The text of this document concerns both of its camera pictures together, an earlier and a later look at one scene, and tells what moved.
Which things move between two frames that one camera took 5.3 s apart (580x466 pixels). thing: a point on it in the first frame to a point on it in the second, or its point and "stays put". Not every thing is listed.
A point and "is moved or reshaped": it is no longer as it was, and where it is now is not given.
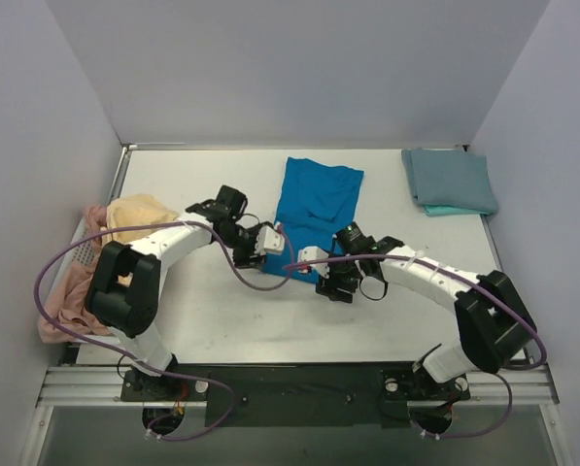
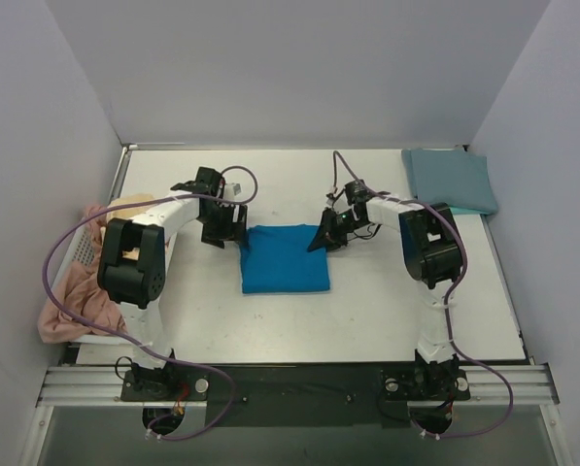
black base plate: (296, 395) stays put
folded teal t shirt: (437, 211) stays put
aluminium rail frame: (105, 386) stays put
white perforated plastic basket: (84, 251) stays put
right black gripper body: (335, 286) to (335, 228)
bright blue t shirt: (315, 198) is moved or reshaped
